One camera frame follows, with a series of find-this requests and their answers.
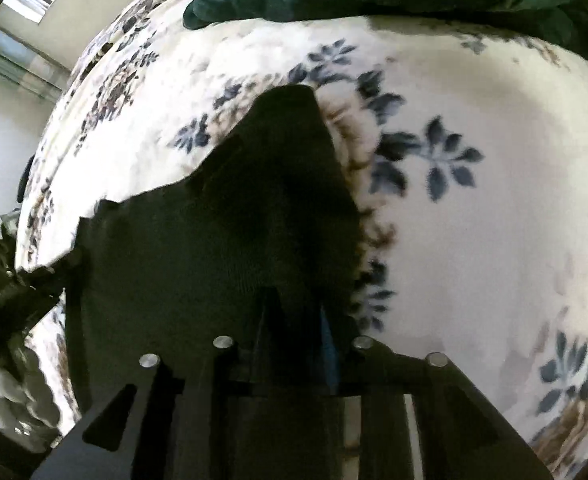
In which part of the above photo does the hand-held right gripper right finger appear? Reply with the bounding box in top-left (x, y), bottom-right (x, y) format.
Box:
top-left (319, 309), bottom-right (552, 480)

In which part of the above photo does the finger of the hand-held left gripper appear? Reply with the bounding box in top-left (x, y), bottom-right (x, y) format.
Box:
top-left (16, 249), bottom-right (84, 307)

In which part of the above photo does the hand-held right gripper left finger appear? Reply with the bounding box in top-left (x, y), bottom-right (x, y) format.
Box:
top-left (31, 287), bottom-right (325, 480)

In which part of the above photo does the dark striped sweater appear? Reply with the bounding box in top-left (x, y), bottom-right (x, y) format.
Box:
top-left (64, 85), bottom-right (375, 396)

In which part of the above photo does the person's left hand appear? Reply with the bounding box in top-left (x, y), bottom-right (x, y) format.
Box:
top-left (0, 347), bottom-right (63, 453)

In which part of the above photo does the floral bed blanket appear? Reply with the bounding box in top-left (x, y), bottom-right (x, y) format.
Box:
top-left (14, 0), bottom-right (588, 480)

